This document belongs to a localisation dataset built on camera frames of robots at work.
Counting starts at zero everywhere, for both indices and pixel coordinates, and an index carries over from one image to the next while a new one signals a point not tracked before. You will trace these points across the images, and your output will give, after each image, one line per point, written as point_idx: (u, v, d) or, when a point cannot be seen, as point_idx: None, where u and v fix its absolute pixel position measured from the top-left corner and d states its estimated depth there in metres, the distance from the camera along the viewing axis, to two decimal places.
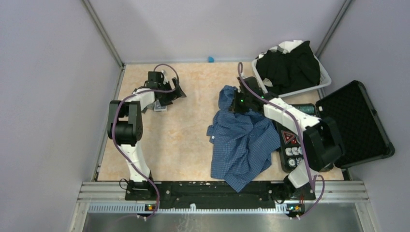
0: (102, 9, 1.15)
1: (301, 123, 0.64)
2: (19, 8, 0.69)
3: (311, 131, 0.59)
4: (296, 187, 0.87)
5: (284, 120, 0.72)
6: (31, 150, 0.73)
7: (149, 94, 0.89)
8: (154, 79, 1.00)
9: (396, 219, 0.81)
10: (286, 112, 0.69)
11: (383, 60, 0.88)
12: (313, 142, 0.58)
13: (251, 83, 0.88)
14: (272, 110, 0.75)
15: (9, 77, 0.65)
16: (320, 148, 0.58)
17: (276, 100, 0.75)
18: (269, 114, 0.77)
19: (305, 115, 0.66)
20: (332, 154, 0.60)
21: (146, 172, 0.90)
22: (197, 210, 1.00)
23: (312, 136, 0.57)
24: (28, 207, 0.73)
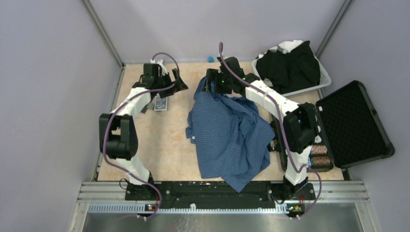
0: (102, 9, 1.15)
1: (282, 109, 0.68)
2: (19, 9, 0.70)
3: (290, 115, 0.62)
4: (293, 184, 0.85)
5: (265, 103, 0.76)
6: (31, 150, 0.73)
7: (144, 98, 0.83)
8: (151, 73, 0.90)
9: (396, 219, 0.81)
10: (267, 96, 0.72)
11: (383, 60, 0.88)
12: (292, 127, 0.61)
13: (231, 65, 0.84)
14: (253, 94, 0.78)
15: (9, 77, 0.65)
16: (297, 131, 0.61)
17: (257, 83, 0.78)
18: (250, 97, 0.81)
19: (285, 100, 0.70)
20: (309, 137, 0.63)
21: (146, 175, 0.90)
22: (197, 210, 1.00)
23: (291, 120, 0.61)
24: (28, 207, 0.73)
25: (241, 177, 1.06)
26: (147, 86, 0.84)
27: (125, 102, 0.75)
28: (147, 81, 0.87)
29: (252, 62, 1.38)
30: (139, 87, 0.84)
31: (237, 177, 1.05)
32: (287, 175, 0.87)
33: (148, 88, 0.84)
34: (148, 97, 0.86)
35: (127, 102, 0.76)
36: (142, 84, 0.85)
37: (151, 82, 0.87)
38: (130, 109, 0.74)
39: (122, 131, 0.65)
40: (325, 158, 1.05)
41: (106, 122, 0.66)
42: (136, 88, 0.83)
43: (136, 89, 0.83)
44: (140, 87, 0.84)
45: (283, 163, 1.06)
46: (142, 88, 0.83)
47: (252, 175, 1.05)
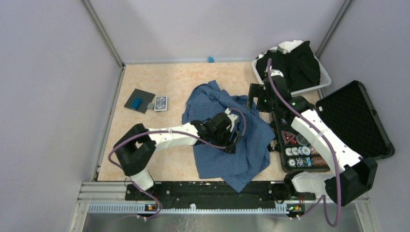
0: (102, 9, 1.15)
1: (340, 160, 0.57)
2: (19, 9, 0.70)
3: (349, 172, 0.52)
4: (298, 191, 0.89)
5: (317, 143, 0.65)
6: (31, 150, 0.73)
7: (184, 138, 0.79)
8: (217, 122, 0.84)
9: (396, 219, 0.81)
10: (323, 137, 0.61)
11: (382, 60, 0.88)
12: (349, 187, 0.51)
13: (278, 86, 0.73)
14: (302, 126, 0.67)
15: (9, 76, 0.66)
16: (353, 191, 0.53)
17: (310, 114, 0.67)
18: (296, 127, 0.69)
19: (344, 148, 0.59)
20: (358, 192, 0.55)
21: (147, 186, 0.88)
22: (197, 210, 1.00)
23: (350, 179, 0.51)
24: (28, 207, 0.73)
25: (241, 176, 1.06)
26: (200, 132, 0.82)
27: (167, 130, 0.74)
28: (205, 128, 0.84)
29: (252, 62, 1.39)
30: (193, 127, 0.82)
31: (237, 176, 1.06)
32: (299, 180, 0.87)
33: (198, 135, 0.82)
34: (191, 141, 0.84)
35: (168, 132, 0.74)
36: (197, 127, 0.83)
37: (205, 132, 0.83)
38: (164, 139, 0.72)
39: (140, 150, 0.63)
40: (319, 158, 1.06)
41: (136, 132, 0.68)
42: (192, 126, 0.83)
43: (191, 127, 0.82)
44: (194, 128, 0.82)
45: (283, 163, 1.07)
46: (194, 131, 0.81)
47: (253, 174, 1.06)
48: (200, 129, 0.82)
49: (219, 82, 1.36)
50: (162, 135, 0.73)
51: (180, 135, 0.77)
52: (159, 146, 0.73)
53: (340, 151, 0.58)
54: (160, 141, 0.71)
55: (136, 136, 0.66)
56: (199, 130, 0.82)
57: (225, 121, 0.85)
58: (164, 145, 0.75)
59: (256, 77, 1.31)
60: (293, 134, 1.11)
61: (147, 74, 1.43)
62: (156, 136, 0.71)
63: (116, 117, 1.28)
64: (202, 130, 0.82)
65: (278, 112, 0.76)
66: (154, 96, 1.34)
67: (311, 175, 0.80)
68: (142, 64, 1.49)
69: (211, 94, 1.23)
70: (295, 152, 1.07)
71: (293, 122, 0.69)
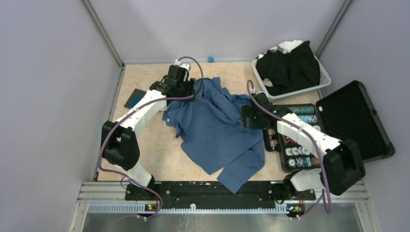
0: (102, 8, 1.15)
1: (321, 146, 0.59)
2: (19, 9, 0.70)
3: (332, 154, 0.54)
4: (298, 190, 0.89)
5: (300, 138, 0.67)
6: (32, 150, 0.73)
7: (155, 106, 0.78)
8: (175, 75, 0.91)
9: (396, 218, 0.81)
10: (303, 131, 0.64)
11: (382, 60, 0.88)
12: (334, 168, 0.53)
13: (260, 100, 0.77)
14: (286, 127, 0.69)
15: (10, 76, 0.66)
16: (342, 174, 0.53)
17: (290, 116, 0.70)
18: (282, 132, 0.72)
19: (324, 136, 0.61)
20: (351, 177, 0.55)
21: (146, 181, 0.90)
22: (197, 210, 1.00)
23: (334, 161, 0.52)
24: (28, 207, 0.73)
25: (233, 173, 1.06)
26: (164, 91, 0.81)
27: (134, 110, 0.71)
28: (166, 84, 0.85)
29: (252, 62, 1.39)
30: (154, 92, 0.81)
31: (229, 172, 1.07)
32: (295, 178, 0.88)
33: (165, 94, 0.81)
34: (163, 104, 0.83)
35: (136, 111, 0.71)
36: (159, 88, 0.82)
37: (169, 87, 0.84)
38: (137, 120, 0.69)
39: (123, 142, 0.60)
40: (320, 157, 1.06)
41: (108, 129, 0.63)
42: (153, 91, 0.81)
43: (153, 92, 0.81)
44: (156, 91, 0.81)
45: (283, 163, 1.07)
46: (159, 94, 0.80)
47: (246, 176, 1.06)
48: (163, 88, 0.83)
49: None
50: (132, 117, 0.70)
51: (149, 107, 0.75)
52: (136, 128, 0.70)
53: (320, 139, 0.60)
54: (135, 123, 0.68)
55: (110, 133, 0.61)
56: (161, 89, 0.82)
57: (181, 71, 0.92)
58: (140, 124, 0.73)
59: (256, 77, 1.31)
60: None
61: (147, 74, 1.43)
62: (127, 122, 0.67)
63: (116, 117, 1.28)
64: (164, 88, 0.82)
65: (264, 123, 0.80)
66: None
67: (309, 170, 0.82)
68: (142, 64, 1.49)
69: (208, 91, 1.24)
70: (295, 152, 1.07)
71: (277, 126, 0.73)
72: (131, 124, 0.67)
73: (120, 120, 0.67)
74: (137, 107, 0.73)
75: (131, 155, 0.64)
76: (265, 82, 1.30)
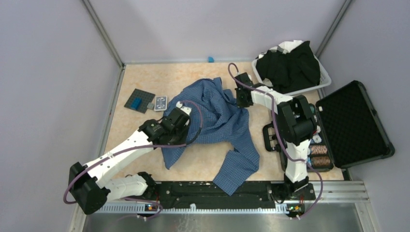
0: (101, 10, 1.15)
1: (277, 101, 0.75)
2: (19, 10, 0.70)
3: (284, 105, 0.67)
4: (294, 182, 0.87)
5: (266, 102, 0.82)
6: (32, 149, 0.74)
7: (134, 152, 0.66)
8: (174, 119, 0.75)
9: (396, 219, 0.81)
10: (267, 94, 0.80)
11: (382, 60, 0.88)
12: (285, 114, 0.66)
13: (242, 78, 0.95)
14: (257, 95, 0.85)
15: (10, 75, 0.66)
16: (291, 119, 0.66)
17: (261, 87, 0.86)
18: (257, 101, 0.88)
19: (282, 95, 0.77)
20: (303, 126, 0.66)
21: (140, 191, 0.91)
22: (197, 210, 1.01)
23: (283, 108, 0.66)
24: (28, 207, 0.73)
25: (228, 176, 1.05)
26: (152, 136, 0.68)
27: (108, 156, 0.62)
28: (159, 126, 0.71)
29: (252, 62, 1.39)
30: (142, 135, 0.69)
31: (226, 175, 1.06)
32: (288, 173, 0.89)
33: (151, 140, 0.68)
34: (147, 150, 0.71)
35: (110, 158, 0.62)
36: (149, 131, 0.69)
37: (161, 131, 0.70)
38: (107, 169, 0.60)
39: (84, 190, 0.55)
40: (325, 158, 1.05)
41: (76, 172, 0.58)
42: (140, 133, 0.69)
43: (140, 135, 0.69)
44: (144, 135, 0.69)
45: (283, 163, 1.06)
46: (144, 138, 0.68)
47: (242, 178, 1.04)
48: (153, 131, 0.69)
49: None
50: (104, 164, 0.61)
51: (126, 155, 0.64)
52: (105, 178, 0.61)
53: (279, 97, 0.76)
54: (103, 173, 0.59)
55: (76, 179, 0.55)
56: (151, 133, 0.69)
57: (183, 120, 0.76)
58: (113, 171, 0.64)
59: (256, 77, 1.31)
60: None
61: (147, 74, 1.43)
62: (96, 169, 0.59)
63: (115, 117, 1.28)
64: (154, 132, 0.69)
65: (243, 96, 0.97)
66: (154, 96, 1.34)
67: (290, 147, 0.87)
68: (142, 64, 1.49)
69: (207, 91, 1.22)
70: None
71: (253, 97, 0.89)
72: (99, 173, 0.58)
73: (91, 165, 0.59)
74: (112, 152, 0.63)
75: (96, 202, 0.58)
76: (265, 82, 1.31)
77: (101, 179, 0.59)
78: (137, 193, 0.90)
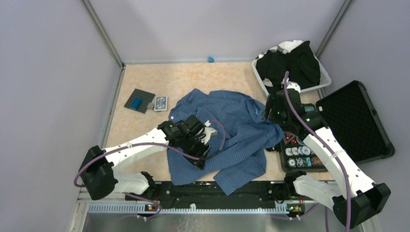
0: (102, 9, 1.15)
1: (353, 184, 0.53)
2: (20, 9, 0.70)
3: (362, 199, 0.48)
4: (297, 193, 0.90)
5: (329, 163, 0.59)
6: (32, 148, 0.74)
7: (150, 148, 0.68)
8: (191, 123, 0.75)
9: (396, 219, 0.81)
10: (337, 159, 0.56)
11: (382, 60, 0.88)
12: (358, 213, 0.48)
13: (292, 97, 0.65)
14: (316, 144, 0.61)
15: (11, 75, 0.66)
16: (360, 215, 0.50)
17: (325, 133, 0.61)
18: (309, 145, 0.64)
19: (358, 171, 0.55)
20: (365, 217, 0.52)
21: (141, 189, 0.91)
22: (197, 210, 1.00)
23: (362, 206, 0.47)
24: (28, 207, 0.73)
25: (230, 175, 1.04)
26: (169, 136, 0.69)
27: (127, 146, 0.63)
28: (177, 128, 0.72)
29: (252, 62, 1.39)
30: (160, 133, 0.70)
31: (226, 174, 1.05)
32: (296, 184, 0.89)
33: (168, 140, 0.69)
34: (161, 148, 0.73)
35: (128, 147, 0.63)
36: (167, 131, 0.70)
37: (178, 133, 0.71)
38: (124, 157, 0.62)
39: (97, 175, 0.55)
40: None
41: (92, 155, 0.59)
42: (159, 131, 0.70)
43: (158, 132, 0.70)
44: (162, 134, 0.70)
45: (283, 163, 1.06)
46: (162, 137, 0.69)
47: (243, 181, 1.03)
48: (170, 132, 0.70)
49: (219, 82, 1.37)
50: (122, 152, 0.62)
51: (143, 148, 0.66)
52: (119, 165, 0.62)
53: (354, 175, 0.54)
54: (120, 161, 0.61)
55: (91, 161, 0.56)
56: (168, 133, 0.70)
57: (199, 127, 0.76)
58: (127, 161, 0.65)
59: (256, 77, 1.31)
60: (293, 134, 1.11)
61: (147, 74, 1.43)
62: (114, 155, 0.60)
63: (115, 117, 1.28)
64: (171, 133, 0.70)
65: (289, 126, 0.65)
66: (154, 96, 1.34)
67: (317, 184, 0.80)
68: (142, 64, 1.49)
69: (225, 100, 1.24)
70: (295, 152, 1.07)
71: (306, 138, 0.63)
72: (116, 160, 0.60)
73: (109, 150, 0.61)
74: (131, 142, 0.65)
75: (104, 189, 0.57)
76: (265, 83, 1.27)
77: (116, 166, 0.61)
78: (137, 191, 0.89)
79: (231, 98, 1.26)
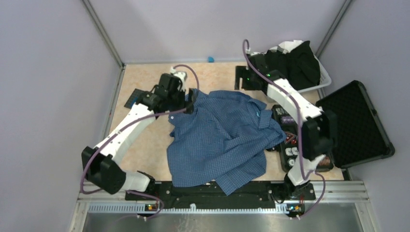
0: (102, 9, 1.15)
1: (303, 112, 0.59)
2: (20, 10, 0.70)
3: (310, 121, 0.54)
4: (295, 185, 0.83)
5: (286, 104, 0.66)
6: (32, 149, 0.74)
7: (141, 124, 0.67)
8: (166, 85, 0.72)
9: (396, 219, 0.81)
10: (290, 97, 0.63)
11: (382, 60, 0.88)
12: (310, 134, 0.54)
13: (257, 60, 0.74)
14: (276, 92, 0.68)
15: (11, 76, 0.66)
16: (314, 138, 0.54)
17: (282, 82, 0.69)
18: (271, 95, 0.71)
19: (308, 104, 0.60)
20: (324, 147, 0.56)
21: (144, 185, 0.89)
22: (197, 210, 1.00)
23: (311, 127, 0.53)
24: (28, 207, 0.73)
25: (230, 176, 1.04)
26: (151, 106, 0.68)
27: (115, 133, 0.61)
28: (155, 96, 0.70)
29: None
30: (141, 107, 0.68)
31: (226, 174, 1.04)
32: (290, 175, 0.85)
33: (152, 110, 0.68)
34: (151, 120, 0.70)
35: (118, 134, 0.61)
36: (146, 101, 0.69)
37: (158, 100, 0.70)
38: (119, 144, 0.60)
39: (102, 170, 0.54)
40: (325, 158, 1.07)
41: (88, 156, 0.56)
42: (139, 106, 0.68)
43: (139, 107, 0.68)
44: (142, 106, 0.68)
45: (283, 163, 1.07)
46: (144, 109, 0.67)
47: (243, 181, 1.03)
48: (150, 102, 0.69)
49: (219, 82, 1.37)
50: (114, 141, 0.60)
51: (132, 128, 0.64)
52: (118, 153, 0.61)
53: (304, 107, 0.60)
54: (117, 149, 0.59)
55: (90, 163, 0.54)
56: (148, 103, 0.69)
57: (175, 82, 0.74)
58: (124, 147, 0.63)
59: None
60: (293, 134, 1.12)
61: (147, 74, 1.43)
62: (109, 147, 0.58)
63: (115, 117, 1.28)
64: (151, 102, 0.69)
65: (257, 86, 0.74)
66: None
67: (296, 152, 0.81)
68: (142, 64, 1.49)
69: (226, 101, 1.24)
70: (294, 152, 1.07)
71: (268, 90, 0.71)
72: (112, 151, 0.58)
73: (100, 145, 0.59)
74: (118, 128, 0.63)
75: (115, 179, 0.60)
76: None
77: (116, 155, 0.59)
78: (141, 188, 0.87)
79: (232, 99, 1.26)
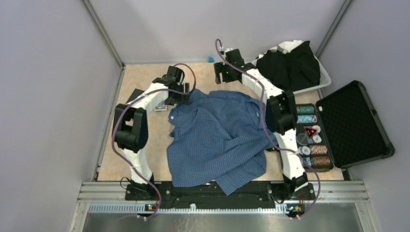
0: (102, 9, 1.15)
1: (268, 93, 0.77)
2: (20, 10, 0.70)
3: (272, 99, 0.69)
4: (288, 178, 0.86)
5: (256, 88, 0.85)
6: (32, 149, 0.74)
7: (161, 93, 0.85)
8: (174, 74, 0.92)
9: (396, 219, 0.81)
10: (258, 82, 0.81)
11: (382, 60, 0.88)
12: (272, 108, 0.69)
13: (234, 55, 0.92)
14: (248, 80, 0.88)
15: (10, 76, 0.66)
16: (277, 113, 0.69)
17: (253, 71, 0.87)
18: (245, 83, 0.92)
19: (272, 87, 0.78)
20: (287, 121, 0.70)
21: (148, 175, 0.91)
22: (197, 210, 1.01)
23: (272, 103, 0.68)
24: (27, 207, 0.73)
25: (230, 176, 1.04)
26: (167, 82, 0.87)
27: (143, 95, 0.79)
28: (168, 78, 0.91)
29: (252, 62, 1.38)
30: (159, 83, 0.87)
31: (226, 174, 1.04)
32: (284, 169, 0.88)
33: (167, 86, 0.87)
34: (166, 95, 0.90)
35: (145, 96, 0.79)
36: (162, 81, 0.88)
37: (171, 79, 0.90)
38: (146, 103, 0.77)
39: (136, 119, 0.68)
40: (325, 158, 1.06)
41: (120, 111, 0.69)
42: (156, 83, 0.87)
43: (157, 84, 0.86)
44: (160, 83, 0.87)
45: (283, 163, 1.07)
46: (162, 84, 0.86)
47: (244, 181, 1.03)
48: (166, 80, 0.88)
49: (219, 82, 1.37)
50: (142, 101, 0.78)
51: (154, 95, 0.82)
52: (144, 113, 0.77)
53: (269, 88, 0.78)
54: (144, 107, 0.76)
55: (124, 113, 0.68)
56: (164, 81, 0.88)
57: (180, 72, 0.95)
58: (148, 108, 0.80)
59: None
60: None
61: (147, 74, 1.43)
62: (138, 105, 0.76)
63: None
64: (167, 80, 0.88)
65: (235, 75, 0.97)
66: None
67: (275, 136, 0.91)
68: (142, 64, 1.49)
69: (226, 100, 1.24)
70: None
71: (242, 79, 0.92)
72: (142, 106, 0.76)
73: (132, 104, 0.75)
74: (145, 93, 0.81)
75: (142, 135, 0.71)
76: None
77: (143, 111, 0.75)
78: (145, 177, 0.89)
79: (233, 98, 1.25)
